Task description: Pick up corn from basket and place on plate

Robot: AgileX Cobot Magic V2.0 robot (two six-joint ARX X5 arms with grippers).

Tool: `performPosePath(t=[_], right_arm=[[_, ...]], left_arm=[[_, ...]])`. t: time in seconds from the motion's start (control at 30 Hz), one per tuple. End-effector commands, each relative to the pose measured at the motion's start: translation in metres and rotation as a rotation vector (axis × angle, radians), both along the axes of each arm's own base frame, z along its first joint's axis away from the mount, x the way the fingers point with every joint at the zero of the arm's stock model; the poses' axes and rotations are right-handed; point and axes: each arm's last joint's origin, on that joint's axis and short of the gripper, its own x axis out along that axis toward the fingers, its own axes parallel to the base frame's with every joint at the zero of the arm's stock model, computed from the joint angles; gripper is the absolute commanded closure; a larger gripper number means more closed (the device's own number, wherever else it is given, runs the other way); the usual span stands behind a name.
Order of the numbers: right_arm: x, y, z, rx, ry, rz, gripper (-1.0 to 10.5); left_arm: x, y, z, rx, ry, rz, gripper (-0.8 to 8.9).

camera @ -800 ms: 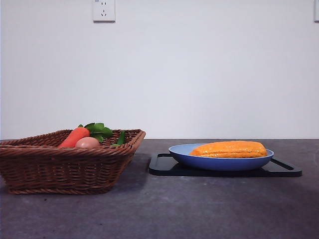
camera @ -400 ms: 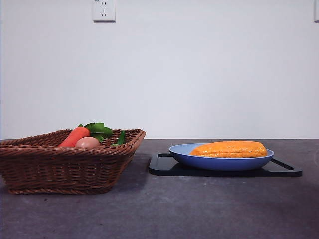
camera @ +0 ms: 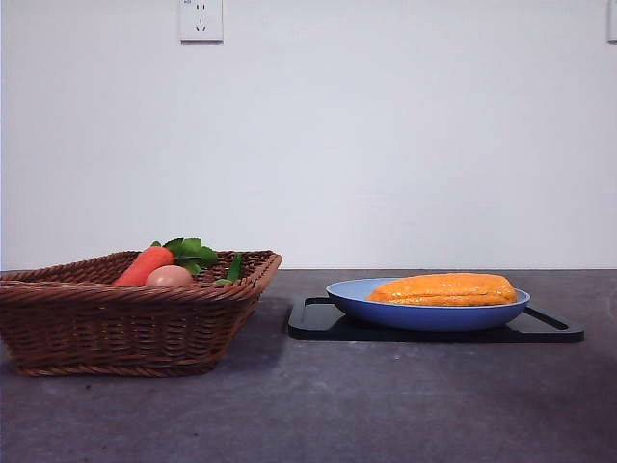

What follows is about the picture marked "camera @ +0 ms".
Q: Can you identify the green chili pepper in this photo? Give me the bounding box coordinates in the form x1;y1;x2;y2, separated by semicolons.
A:
215;252;243;285

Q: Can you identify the black rectangular tray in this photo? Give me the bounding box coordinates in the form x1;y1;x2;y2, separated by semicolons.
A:
287;296;586;344

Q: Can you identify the white wall socket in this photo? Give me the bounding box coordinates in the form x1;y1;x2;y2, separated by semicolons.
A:
180;0;225;45

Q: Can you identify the yellow corn cob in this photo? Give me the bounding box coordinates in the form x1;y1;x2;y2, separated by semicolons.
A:
365;272;518;308

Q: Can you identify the brown wicker basket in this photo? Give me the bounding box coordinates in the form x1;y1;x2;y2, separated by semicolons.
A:
0;249;283;378

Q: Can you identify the blue round plate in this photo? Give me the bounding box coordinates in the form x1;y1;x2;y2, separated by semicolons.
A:
325;277;531;333

